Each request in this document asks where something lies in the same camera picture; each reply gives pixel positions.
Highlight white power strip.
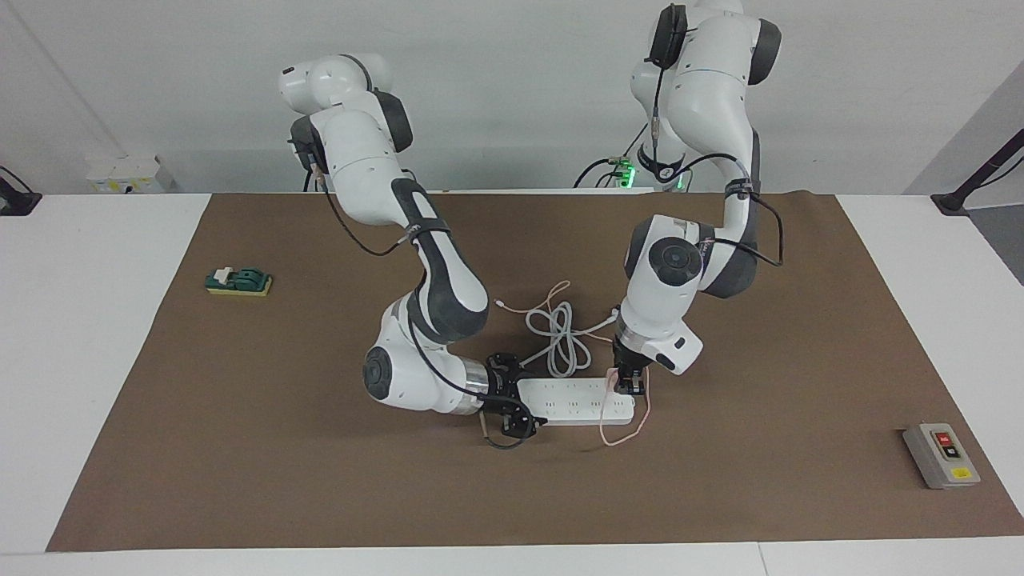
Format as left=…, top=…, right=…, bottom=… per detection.
left=516, top=378, right=636, bottom=427

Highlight white power cord with plug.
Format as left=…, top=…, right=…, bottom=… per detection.
left=512, top=301, right=623, bottom=380

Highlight grey on-off switch box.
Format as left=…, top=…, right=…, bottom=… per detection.
left=902, top=422, right=982, bottom=490

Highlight pink charging cable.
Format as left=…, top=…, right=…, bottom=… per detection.
left=494, top=280, right=653, bottom=447

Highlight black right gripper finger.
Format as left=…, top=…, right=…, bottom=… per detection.
left=490, top=350, right=530, bottom=382
left=498, top=410, right=546, bottom=442

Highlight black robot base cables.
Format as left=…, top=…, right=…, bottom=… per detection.
left=572, top=122, right=650, bottom=190

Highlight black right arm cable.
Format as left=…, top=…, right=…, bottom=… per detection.
left=300, top=144, right=535, bottom=451

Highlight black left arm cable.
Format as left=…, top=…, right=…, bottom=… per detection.
left=646, top=24, right=785, bottom=269

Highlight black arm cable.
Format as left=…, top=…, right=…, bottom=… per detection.
left=300, top=144, right=535, bottom=451
left=646, top=24, right=785, bottom=269

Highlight brown table mat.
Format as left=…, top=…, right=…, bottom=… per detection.
left=46, top=190, right=1024, bottom=553

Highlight white box with yellow labels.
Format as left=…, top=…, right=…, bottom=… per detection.
left=86, top=154, right=178, bottom=194

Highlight black clamp mount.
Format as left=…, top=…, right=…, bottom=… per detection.
left=0, top=164, right=43, bottom=217

